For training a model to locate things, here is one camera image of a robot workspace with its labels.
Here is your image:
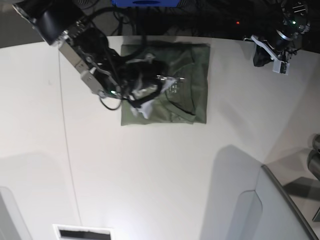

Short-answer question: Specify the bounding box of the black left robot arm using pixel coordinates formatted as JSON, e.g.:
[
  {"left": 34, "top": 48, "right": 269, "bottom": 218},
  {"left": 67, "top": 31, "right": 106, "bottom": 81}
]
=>
[{"left": 244, "top": 0, "right": 310, "bottom": 74}]

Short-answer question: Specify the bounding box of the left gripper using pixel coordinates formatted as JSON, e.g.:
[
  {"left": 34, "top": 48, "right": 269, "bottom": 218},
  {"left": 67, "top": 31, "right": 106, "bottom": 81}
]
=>
[{"left": 243, "top": 30, "right": 298, "bottom": 67}]

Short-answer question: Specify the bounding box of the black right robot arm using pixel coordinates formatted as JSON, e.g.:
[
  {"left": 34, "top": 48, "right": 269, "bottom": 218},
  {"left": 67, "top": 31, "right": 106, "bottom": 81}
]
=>
[{"left": 12, "top": 0, "right": 179, "bottom": 109}]

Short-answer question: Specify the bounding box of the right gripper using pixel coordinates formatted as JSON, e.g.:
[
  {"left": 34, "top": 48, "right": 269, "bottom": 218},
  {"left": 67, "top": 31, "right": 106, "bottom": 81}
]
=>
[{"left": 122, "top": 59, "right": 185, "bottom": 109}]

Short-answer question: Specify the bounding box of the grey metal cylinder stand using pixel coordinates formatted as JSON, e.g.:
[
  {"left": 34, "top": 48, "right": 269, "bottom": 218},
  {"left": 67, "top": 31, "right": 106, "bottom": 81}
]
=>
[{"left": 307, "top": 134, "right": 320, "bottom": 181}]

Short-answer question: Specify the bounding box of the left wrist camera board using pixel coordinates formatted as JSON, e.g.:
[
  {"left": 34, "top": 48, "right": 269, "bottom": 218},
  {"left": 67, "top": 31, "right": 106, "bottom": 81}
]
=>
[{"left": 272, "top": 60, "right": 290, "bottom": 75}]

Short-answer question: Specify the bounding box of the green t-shirt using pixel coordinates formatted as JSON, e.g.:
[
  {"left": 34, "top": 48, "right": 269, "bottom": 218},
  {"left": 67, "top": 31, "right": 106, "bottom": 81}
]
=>
[{"left": 121, "top": 41, "right": 211, "bottom": 126}]

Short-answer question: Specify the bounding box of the blue box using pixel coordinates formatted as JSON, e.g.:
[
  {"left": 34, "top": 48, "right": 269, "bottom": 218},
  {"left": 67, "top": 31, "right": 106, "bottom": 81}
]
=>
[{"left": 111, "top": 0, "right": 180, "bottom": 8}]

